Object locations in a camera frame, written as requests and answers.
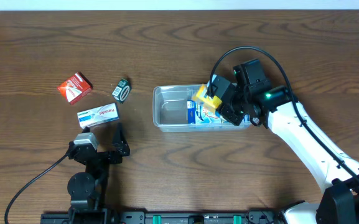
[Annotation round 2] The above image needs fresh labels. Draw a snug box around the yellow medicine box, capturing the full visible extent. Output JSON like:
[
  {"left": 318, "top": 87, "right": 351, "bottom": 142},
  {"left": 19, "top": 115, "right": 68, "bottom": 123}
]
[{"left": 192, "top": 84, "right": 222, "bottom": 113}]

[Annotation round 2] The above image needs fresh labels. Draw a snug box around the red Panadol box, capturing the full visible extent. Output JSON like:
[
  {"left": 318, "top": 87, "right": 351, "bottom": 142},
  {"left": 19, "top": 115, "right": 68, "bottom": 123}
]
[{"left": 57, "top": 72, "right": 93, "bottom": 105}]

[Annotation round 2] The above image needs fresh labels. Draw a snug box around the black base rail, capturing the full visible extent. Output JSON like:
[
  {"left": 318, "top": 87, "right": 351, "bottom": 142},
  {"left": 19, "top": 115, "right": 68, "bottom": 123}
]
[{"left": 40, "top": 210, "right": 285, "bottom": 224}]

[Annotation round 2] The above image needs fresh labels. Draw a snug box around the small dark green box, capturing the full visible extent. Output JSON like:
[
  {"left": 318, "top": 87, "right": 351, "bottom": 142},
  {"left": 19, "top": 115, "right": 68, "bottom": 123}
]
[{"left": 111, "top": 78, "right": 131, "bottom": 103}]

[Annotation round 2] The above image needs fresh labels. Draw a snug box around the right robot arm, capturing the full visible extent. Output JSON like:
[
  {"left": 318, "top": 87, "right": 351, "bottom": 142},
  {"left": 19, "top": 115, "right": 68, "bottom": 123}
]
[{"left": 206, "top": 75, "right": 359, "bottom": 223}]

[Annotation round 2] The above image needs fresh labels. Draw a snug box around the white Panadol box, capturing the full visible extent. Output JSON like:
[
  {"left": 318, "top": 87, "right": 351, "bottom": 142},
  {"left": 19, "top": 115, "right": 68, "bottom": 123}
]
[{"left": 77, "top": 103, "right": 119, "bottom": 128}]

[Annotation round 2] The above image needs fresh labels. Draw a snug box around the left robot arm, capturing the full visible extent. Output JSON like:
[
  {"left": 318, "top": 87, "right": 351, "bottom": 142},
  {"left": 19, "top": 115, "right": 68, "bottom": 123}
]
[{"left": 67, "top": 123, "right": 130, "bottom": 223}]

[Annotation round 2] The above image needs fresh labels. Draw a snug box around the clear plastic container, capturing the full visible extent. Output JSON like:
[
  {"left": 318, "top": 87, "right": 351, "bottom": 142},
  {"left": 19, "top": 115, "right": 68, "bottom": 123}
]
[{"left": 152, "top": 84, "right": 251, "bottom": 132}]

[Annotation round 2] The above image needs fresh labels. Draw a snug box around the blue KoolFever box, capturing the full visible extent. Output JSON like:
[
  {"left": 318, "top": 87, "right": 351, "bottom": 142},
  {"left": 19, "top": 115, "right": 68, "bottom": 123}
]
[{"left": 186, "top": 99, "right": 251, "bottom": 124}]

